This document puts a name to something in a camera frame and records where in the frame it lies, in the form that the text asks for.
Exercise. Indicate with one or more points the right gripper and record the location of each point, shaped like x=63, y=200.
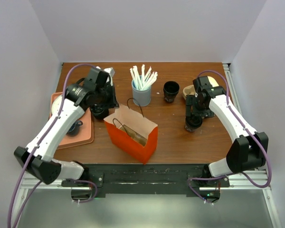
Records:
x=190, y=100

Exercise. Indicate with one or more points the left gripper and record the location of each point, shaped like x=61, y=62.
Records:
x=112, y=103

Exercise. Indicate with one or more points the black cup lid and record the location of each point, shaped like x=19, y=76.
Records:
x=193, y=121

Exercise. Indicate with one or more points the single black cup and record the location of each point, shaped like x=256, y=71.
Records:
x=191, y=128

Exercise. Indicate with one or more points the stack of black cups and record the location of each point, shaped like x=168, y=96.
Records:
x=170, y=89

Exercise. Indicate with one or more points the orange paper bag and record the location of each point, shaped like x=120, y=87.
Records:
x=139, y=123

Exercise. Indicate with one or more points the cardboard cup carrier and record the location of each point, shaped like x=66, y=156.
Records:
x=188, y=90
x=134, y=135

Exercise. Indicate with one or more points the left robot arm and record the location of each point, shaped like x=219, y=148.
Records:
x=96, y=89

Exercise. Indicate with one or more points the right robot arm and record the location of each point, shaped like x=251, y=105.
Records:
x=206, y=99

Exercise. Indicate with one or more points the stack of black lids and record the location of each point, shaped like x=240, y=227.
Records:
x=99, y=113

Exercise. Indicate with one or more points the blue straw holder cup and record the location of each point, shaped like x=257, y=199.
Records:
x=141, y=98

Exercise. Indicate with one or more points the cream square plate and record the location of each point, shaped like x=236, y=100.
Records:
x=212, y=81

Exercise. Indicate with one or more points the white wrapped straws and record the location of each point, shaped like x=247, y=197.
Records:
x=145, y=79

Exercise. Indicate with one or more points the pink tray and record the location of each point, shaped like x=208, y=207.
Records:
x=84, y=136

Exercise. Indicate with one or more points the dark blue mug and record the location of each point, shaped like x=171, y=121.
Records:
x=75, y=128

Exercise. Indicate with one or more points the watermelon pattern plate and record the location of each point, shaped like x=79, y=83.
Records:
x=56, y=105

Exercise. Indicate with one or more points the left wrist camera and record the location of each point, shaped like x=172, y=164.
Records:
x=110, y=71

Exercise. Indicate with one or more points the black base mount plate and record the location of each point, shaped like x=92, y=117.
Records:
x=146, y=179

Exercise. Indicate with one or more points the aluminium frame rail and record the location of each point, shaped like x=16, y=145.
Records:
x=238, y=181

